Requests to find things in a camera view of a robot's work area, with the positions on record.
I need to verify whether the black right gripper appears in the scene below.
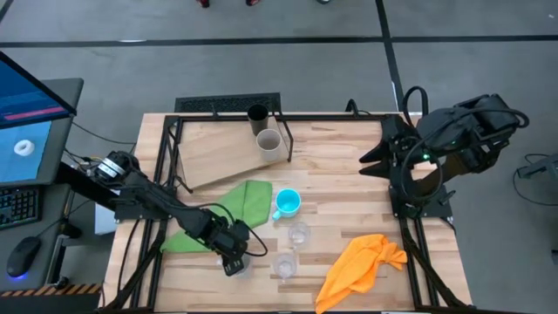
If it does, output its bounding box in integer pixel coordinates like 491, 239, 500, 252
358, 113, 427, 180

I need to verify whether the black keyboard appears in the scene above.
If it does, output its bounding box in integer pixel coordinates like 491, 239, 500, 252
0, 184, 41, 231

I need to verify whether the beige tumbler cup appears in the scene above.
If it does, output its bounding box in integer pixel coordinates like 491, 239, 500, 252
255, 128, 284, 164

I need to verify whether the black floor cable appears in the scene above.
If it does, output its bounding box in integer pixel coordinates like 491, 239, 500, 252
71, 121, 138, 147

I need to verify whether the black computer mouse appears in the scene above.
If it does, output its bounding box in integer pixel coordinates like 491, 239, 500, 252
5, 235, 43, 279

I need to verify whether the tall black cup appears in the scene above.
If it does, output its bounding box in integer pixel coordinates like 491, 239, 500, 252
246, 103, 270, 137

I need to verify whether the computer monitor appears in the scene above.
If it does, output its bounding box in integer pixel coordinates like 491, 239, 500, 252
0, 51, 78, 187

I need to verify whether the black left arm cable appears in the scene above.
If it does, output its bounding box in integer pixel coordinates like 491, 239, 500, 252
190, 201, 269, 258

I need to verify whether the white box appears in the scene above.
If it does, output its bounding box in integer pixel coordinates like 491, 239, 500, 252
94, 201, 119, 237

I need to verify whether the orange cloth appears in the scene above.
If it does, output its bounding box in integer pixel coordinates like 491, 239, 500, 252
314, 233, 409, 314

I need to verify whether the black perforated floor grille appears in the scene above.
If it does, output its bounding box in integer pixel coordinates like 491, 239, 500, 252
174, 92, 282, 114

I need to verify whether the green cloth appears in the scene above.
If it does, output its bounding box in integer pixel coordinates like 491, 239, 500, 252
160, 180, 274, 255

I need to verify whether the wooden shelf with black frame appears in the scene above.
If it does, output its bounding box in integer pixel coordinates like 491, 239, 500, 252
167, 110, 295, 195

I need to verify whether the grey computer desk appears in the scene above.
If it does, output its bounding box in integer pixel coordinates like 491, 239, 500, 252
0, 78, 104, 314

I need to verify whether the black aluminium table frame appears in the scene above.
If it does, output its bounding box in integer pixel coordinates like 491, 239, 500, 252
98, 111, 474, 314

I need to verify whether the clear plastic footed cup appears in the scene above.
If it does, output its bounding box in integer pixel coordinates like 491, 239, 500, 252
287, 221, 312, 252
271, 252, 299, 283

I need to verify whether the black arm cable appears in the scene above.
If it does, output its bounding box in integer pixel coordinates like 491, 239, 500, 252
398, 85, 445, 205
190, 201, 269, 258

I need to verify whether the black floor device with cable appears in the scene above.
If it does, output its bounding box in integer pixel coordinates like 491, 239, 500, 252
511, 152, 558, 207

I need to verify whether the teal mug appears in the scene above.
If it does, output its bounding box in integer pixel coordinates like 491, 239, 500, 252
271, 188, 303, 222

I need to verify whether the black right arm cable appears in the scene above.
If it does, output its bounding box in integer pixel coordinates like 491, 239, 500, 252
398, 85, 445, 205

